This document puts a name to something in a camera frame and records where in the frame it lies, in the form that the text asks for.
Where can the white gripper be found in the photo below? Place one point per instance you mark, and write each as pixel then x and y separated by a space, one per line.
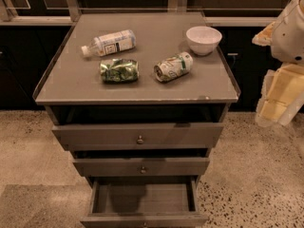
pixel 290 37

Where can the crushed green can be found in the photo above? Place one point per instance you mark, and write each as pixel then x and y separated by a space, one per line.
pixel 119 70

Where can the white green soda can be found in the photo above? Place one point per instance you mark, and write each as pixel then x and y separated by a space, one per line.
pixel 173 67

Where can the grey drawer cabinet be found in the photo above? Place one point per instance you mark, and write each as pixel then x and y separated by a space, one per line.
pixel 73 92

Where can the grey top drawer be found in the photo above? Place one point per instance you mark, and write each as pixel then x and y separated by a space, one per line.
pixel 136 136

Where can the grey drawer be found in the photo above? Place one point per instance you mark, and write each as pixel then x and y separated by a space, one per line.
pixel 144 202
pixel 193 166
pixel 136 136

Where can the grey middle drawer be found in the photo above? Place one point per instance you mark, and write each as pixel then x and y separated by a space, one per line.
pixel 193 166

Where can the grey bottom drawer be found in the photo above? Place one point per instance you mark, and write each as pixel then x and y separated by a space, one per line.
pixel 144 202

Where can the white ceramic bowl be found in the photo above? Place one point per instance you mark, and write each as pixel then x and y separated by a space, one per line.
pixel 203 40

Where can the clear plastic bottle white label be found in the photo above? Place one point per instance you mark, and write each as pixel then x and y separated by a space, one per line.
pixel 110 43

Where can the metal railing frame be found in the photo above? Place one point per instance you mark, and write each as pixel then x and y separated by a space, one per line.
pixel 223 13

